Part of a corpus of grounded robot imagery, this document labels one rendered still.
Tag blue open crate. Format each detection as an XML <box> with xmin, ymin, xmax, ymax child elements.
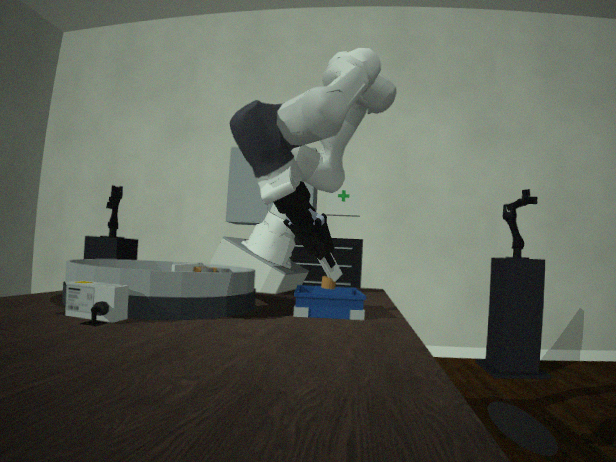
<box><xmin>293</xmin><ymin>285</ymin><xmax>366</xmax><ymax>320</ymax></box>

